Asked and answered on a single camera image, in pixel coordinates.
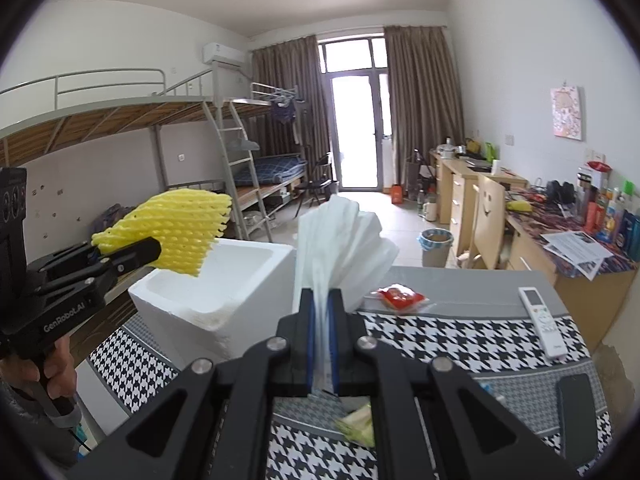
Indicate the wooden chair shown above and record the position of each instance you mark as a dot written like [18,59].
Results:
[487,220]

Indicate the red patterned desk cloth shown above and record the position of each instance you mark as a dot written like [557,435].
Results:
[540,220]

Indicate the white air conditioner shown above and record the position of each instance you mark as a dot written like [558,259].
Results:
[222,52]

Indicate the white thermos jug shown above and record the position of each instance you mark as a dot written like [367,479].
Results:
[430,207]

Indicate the metal bunk bed ladder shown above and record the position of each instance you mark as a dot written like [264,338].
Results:
[250,180]

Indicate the black folding chair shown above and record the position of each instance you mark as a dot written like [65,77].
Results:
[312,185]

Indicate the group of toiletry bottles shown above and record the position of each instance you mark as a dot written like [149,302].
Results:
[607,220]

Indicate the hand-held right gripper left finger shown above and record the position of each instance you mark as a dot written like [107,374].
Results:
[310,345]

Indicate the glass balcony door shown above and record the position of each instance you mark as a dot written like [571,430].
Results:
[350,125]

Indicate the person's left forearm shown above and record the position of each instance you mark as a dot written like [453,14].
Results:
[30,425]

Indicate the hanging dark clothes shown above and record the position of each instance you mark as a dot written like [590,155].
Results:
[285,112]

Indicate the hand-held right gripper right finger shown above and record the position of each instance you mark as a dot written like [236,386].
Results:
[333,345]

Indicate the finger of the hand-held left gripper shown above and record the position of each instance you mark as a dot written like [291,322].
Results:
[65,257]
[135,255]

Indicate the red snack packet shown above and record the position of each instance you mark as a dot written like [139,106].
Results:
[400,297]

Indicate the black headphones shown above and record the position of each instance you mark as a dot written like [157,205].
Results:
[560,191]

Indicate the grey metal bunk bed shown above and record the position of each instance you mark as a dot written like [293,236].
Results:
[100,120]

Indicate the green yellow packet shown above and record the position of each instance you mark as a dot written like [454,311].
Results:
[360,425]

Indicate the white styrofoam box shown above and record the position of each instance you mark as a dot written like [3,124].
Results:
[200,305]

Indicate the wooden desk with drawers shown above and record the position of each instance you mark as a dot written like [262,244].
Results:
[457,195]

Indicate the yellow case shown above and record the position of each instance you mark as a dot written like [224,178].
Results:
[520,206]

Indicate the grey trash bin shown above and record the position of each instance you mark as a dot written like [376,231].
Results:
[436,252]

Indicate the white paper cup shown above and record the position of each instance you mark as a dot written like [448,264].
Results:
[496,167]

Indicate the pink wall picture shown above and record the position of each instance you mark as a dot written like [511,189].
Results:
[566,112]

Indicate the black smartphone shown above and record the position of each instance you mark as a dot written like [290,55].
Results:
[582,420]

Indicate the yellow foam fruit net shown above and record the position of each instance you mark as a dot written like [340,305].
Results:
[185,230]

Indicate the bunk bed with blue mattress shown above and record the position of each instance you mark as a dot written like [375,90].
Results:
[270,167]

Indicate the printed papers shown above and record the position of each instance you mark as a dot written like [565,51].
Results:
[575,250]

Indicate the brown curtain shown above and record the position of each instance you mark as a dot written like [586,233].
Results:
[280,70]
[420,90]

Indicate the person's left hand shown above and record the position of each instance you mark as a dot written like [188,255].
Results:
[65,370]

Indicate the white rice cooker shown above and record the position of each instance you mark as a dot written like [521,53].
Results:
[445,152]

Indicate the orange bag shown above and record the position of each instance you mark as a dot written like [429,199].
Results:
[397,195]

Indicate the black white houndstooth tablecloth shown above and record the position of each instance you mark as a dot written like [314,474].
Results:
[450,335]

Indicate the white foam wrap sheet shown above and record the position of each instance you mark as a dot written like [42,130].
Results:
[340,245]

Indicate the white remote control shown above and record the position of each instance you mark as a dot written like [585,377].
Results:
[542,320]

